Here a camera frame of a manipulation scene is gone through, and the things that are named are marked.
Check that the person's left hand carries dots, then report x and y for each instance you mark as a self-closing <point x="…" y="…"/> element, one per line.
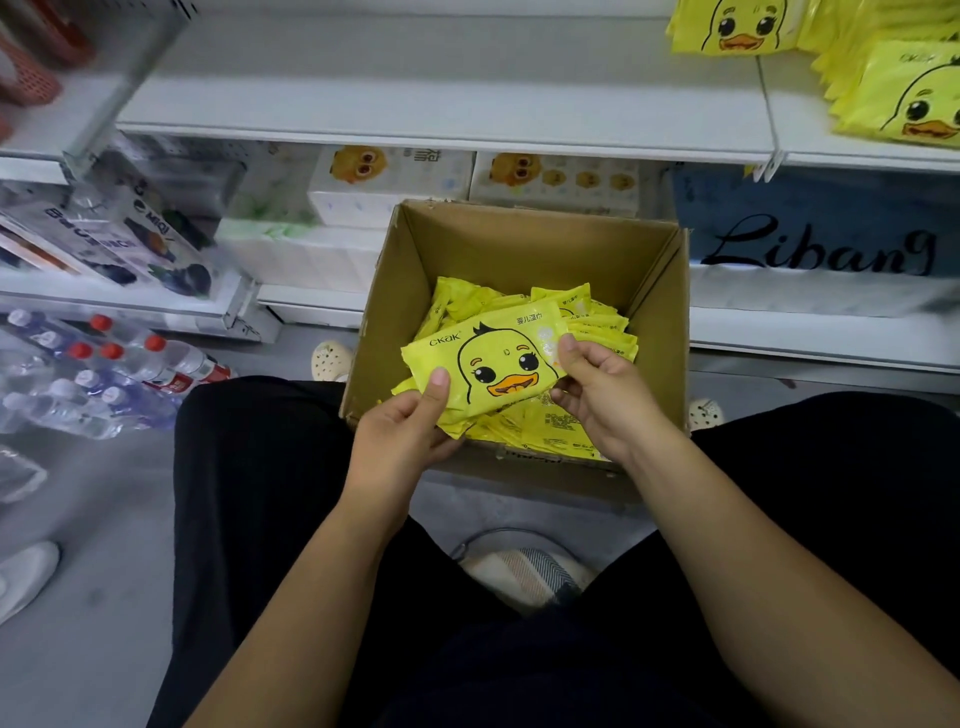
<point x="393" y="458"/>

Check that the person's right hand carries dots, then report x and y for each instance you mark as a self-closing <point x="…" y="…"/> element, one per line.
<point x="615" y="405"/>

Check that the yellow duck packets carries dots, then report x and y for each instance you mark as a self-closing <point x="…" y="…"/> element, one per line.
<point x="900" y="90"/>
<point x="525" y="428"/>

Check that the yellow duck packet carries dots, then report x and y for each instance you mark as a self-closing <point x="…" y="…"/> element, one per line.
<point x="735" y="27"/>
<point x="495" y="360"/>

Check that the brown cardboard box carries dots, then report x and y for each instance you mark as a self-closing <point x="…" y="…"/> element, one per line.
<point x="495" y="240"/>

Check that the white metal shelf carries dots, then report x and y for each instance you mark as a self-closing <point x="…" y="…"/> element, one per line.
<point x="450" y="90"/>

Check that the person's right forearm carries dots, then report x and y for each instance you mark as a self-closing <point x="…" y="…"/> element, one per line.
<point x="795" y="585"/>

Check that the person's left forearm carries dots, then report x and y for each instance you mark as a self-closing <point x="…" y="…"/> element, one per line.
<point x="315" y="615"/>

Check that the person's right cream clog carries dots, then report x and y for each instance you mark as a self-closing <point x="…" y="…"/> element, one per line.
<point x="705" y="414"/>

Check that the person's cream clog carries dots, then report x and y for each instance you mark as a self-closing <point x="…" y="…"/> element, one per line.
<point x="330" y="360"/>
<point x="705" y="414"/>

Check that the person's left cream clog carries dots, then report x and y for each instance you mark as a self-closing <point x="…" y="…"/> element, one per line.
<point x="330" y="360"/>

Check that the person's black trousers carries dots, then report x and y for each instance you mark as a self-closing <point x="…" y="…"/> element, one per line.
<point x="255" y="510"/>

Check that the white pegboard shelf unit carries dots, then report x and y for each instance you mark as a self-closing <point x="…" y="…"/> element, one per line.
<point x="105" y="75"/>

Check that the green white tissue pack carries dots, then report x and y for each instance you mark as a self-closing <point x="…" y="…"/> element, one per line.
<point x="270" y="210"/>

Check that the pack of red-capped bottles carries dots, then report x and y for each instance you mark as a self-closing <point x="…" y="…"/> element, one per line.
<point x="90" y="375"/>

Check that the MIQI boxes with fruit print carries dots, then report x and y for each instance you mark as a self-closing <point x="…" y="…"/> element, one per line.
<point x="120" y="240"/>

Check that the metal frame stool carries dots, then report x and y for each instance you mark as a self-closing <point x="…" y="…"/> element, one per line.
<point x="518" y="578"/>

